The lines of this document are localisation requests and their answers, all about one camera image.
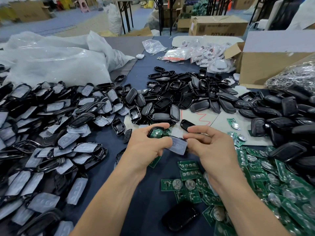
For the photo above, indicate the clear bag with red label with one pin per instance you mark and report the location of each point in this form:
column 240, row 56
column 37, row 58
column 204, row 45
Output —
column 177, row 53

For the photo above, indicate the white sack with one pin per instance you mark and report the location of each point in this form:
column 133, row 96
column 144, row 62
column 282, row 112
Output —
column 114, row 19

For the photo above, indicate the person's right hand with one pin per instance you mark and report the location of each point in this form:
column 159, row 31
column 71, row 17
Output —
column 214, row 152

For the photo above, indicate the pile of black shell halves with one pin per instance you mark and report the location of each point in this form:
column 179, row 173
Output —
column 189, row 93

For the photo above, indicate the small glossy black shell cover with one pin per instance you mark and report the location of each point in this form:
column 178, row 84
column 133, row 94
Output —
column 187, row 125

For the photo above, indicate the clear bag of metal parts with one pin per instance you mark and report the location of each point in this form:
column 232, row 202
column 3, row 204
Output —
column 298, row 78

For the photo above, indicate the pile of assembled black fobs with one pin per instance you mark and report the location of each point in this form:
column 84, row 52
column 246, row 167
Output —
column 290, row 125

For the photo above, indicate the tan cardboard box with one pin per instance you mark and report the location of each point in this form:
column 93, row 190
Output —
column 28, row 11

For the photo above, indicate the black metal table frame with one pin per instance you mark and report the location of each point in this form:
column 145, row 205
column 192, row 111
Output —
column 127, row 14

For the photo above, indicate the film-covered black shell cover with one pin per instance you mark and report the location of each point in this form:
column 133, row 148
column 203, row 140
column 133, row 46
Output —
column 177, row 146

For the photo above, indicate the pink plastic stool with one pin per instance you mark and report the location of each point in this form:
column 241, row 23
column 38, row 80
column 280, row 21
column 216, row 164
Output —
column 82, row 5

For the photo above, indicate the person's left hand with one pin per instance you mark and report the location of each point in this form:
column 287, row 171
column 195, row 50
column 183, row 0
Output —
column 142, row 150

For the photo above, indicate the person's left forearm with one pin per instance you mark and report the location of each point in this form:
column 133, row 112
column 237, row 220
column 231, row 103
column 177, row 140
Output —
column 108, row 206

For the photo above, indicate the pile of green circuit boards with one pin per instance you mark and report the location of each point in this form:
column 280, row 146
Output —
column 290, row 194

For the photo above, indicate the person's right forearm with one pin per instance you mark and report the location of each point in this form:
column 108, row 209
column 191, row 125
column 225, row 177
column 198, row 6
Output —
column 253, row 209

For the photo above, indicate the heap of clear parts bags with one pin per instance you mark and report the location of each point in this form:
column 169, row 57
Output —
column 214, row 56

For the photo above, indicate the small crumpled clear plastic bag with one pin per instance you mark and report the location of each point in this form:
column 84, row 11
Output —
column 154, row 46

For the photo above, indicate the large open cardboard box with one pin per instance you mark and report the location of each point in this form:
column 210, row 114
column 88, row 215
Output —
column 270, row 66

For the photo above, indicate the lone glossy black shell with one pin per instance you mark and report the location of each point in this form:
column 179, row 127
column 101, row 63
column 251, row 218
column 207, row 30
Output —
column 180, row 216

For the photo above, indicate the small white object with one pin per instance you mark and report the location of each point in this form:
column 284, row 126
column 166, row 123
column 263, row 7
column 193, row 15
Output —
column 140, row 56

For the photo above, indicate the small green circuit board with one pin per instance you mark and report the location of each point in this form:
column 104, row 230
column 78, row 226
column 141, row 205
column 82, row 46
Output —
column 157, row 133

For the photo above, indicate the large white plastic bag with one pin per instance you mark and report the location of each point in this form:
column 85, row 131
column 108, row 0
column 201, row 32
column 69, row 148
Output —
column 54, row 59

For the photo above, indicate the brown cardboard box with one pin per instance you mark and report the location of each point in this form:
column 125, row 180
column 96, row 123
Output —
column 218, row 26

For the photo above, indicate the pile of shells with pads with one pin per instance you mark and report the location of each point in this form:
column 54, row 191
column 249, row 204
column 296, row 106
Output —
column 47, row 135

